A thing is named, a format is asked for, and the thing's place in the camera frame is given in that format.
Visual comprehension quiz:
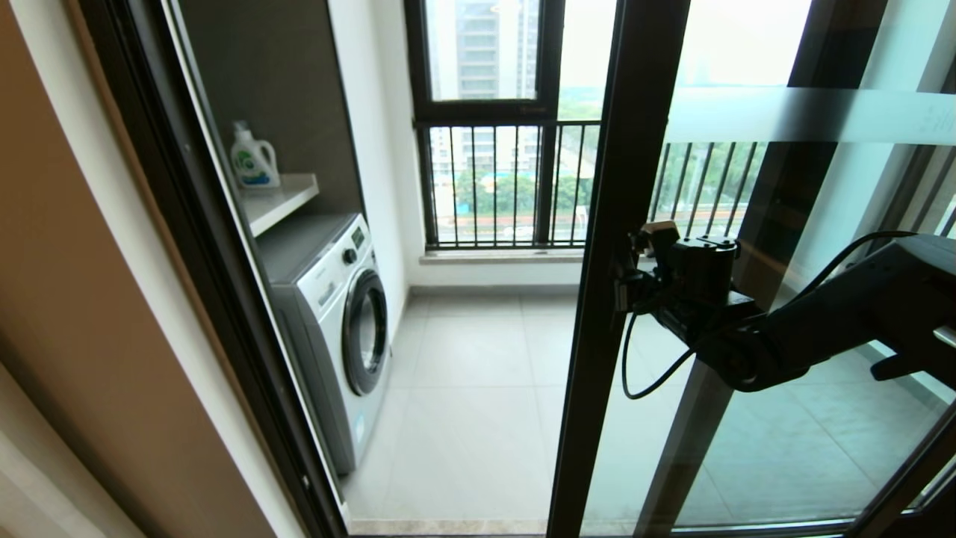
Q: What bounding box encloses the long grey stone window sill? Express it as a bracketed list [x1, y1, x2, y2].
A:
[420, 248, 587, 267]

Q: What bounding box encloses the black right camera cable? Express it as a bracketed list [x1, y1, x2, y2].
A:
[620, 230, 919, 401]

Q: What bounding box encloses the black sliding door frame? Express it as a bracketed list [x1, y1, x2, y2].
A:
[635, 0, 956, 538]

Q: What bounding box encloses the black long window railing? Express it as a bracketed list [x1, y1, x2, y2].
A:
[418, 121, 763, 249]

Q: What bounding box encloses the silver front-load washing machine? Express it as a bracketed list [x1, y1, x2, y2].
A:
[258, 211, 393, 477]

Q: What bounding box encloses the black short window railing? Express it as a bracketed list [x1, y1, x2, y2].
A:
[893, 146, 956, 240]

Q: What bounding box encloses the white detergent bottle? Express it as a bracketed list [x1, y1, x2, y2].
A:
[228, 121, 281, 189]

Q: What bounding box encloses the glass door with printed characters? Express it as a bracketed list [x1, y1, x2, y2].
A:
[547, 0, 956, 538]

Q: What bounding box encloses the white stone shelf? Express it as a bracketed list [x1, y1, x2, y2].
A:
[243, 173, 320, 237]

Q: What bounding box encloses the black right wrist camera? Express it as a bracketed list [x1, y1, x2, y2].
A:
[631, 220, 742, 300]

